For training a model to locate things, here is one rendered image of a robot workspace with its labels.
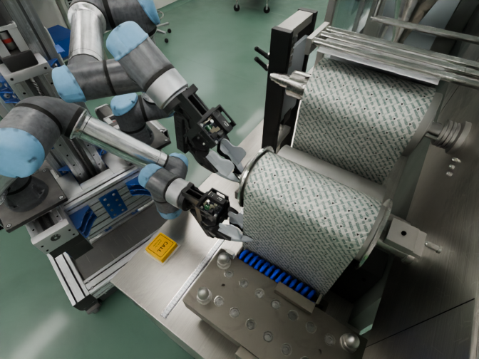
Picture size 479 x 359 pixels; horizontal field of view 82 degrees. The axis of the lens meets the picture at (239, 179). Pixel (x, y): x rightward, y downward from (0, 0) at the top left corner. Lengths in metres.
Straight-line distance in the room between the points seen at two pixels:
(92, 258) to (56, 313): 0.38
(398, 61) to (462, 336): 0.46
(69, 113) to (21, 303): 1.51
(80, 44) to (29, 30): 0.49
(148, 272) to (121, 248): 0.90
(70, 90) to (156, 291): 0.56
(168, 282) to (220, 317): 0.24
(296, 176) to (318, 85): 0.22
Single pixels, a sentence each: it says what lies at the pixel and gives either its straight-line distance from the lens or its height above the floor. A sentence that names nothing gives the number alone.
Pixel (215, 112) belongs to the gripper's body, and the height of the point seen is 1.39.
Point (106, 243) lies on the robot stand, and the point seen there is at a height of 0.21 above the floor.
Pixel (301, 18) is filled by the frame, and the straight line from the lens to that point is 0.81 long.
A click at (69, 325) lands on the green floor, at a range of 1.99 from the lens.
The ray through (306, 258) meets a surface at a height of 1.15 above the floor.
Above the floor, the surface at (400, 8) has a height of 1.40.
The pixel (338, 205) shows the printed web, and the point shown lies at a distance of 0.52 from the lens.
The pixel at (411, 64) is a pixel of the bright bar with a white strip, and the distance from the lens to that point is 0.64.
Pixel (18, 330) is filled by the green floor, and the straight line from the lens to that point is 2.13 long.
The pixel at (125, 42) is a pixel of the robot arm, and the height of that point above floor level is 1.49.
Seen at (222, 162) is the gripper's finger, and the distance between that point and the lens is 0.56.
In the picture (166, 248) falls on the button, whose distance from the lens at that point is 0.90.
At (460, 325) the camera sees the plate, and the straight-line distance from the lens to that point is 0.37.
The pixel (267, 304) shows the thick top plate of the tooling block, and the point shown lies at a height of 1.03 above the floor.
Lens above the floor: 1.72
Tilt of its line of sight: 51 degrees down
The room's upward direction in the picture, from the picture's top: straight up
